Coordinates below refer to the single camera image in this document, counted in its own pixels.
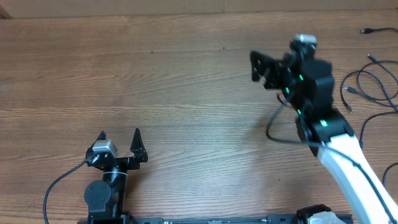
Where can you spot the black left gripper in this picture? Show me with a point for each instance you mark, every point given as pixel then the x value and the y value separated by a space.
pixel 139 154

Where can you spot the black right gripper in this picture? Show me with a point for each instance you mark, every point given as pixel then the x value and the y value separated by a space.
pixel 277 70

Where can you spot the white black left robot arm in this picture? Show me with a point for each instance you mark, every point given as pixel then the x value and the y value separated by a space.
pixel 105 197

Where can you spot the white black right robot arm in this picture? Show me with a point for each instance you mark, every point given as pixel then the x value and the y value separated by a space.
pixel 307 85

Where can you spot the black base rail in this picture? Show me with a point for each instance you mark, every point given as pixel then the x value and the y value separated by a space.
pixel 270 219

